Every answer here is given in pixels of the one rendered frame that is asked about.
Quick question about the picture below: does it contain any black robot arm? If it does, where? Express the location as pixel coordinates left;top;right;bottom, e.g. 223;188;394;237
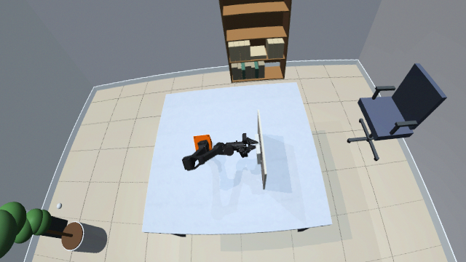
182;140;247;171

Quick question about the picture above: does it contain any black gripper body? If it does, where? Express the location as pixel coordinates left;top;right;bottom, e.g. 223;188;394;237
234;133;248;157

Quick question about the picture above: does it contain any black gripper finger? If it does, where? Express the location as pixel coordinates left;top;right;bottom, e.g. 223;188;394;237
248;137;258;146
248;145;256;153

